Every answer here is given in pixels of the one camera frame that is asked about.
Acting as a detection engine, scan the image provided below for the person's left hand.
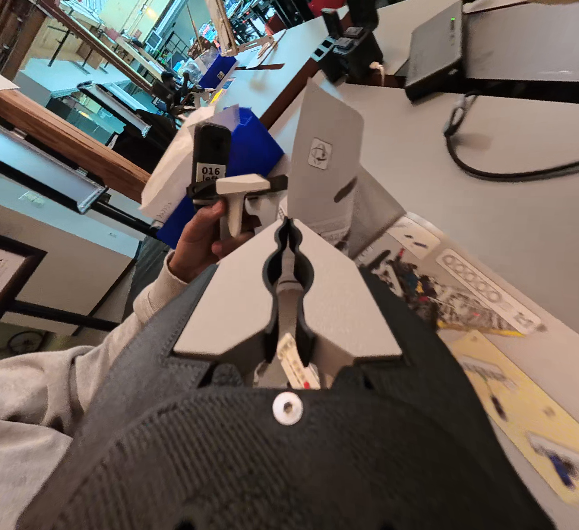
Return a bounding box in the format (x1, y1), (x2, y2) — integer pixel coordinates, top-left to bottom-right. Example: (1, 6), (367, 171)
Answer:
(169, 200), (255, 283)

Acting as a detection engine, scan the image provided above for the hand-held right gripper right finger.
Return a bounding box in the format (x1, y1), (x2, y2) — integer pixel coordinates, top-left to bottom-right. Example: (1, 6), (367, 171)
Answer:
(291, 218), (403, 380)

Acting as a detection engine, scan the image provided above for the black cable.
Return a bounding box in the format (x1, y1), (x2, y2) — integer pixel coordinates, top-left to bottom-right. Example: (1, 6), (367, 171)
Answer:
(442, 93), (579, 183)

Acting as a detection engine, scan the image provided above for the white panel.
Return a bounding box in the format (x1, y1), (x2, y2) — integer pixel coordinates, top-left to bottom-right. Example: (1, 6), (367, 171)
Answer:
(0, 205), (142, 336)

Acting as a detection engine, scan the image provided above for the wooden post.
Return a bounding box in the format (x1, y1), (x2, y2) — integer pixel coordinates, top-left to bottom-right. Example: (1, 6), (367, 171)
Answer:
(0, 89), (151, 203)

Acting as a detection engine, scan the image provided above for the person's left forearm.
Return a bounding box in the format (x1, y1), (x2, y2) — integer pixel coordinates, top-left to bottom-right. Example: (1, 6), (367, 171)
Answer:
(0, 252), (193, 449)

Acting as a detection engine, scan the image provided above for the pile of loose lego pieces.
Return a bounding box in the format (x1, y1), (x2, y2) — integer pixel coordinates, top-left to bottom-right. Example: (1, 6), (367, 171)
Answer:
(274, 274), (323, 391)

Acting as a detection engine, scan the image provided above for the framed printed sign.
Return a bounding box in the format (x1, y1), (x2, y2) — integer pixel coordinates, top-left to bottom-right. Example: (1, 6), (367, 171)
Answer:
(0, 235), (48, 309)

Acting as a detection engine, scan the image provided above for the black power adapter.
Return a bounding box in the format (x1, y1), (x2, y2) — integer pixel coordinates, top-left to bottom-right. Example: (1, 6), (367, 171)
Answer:
(403, 0), (467, 102)

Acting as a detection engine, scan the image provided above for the large white paper sheet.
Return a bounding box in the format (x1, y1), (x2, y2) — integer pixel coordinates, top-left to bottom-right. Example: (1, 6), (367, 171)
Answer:
(286, 78), (579, 510)

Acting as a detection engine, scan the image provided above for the blue storage bin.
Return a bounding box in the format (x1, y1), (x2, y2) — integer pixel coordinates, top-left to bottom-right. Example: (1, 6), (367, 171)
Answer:
(198, 53), (239, 91)
(155, 106), (286, 249)

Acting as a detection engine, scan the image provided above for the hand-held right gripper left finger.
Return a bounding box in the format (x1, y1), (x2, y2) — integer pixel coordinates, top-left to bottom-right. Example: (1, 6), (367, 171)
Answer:
(173, 218), (290, 364)

